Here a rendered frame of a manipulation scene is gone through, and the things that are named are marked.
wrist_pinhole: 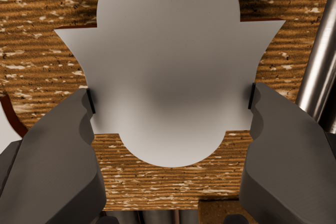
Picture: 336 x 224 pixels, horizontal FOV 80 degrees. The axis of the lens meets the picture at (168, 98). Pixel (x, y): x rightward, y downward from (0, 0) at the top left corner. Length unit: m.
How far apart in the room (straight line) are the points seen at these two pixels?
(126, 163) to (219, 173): 0.09
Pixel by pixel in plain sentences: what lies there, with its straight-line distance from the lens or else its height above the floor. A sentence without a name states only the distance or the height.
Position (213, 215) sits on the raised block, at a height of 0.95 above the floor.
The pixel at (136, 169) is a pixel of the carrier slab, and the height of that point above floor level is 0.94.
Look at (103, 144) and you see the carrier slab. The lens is 0.19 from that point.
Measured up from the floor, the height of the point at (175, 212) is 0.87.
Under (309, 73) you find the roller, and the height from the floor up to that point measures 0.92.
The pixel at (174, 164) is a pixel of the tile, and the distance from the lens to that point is 0.16.
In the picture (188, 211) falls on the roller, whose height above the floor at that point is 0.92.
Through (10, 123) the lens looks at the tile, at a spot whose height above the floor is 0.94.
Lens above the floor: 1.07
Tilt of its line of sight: 61 degrees down
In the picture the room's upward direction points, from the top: 179 degrees counter-clockwise
